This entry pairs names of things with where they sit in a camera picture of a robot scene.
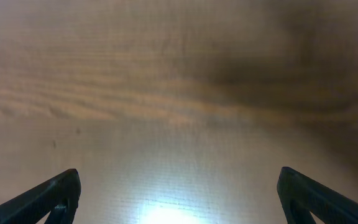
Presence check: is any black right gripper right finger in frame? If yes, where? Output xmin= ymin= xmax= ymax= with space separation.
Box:
xmin=277 ymin=167 xmax=358 ymax=224

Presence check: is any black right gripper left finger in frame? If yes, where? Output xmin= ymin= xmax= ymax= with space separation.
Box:
xmin=0 ymin=169 xmax=81 ymax=224

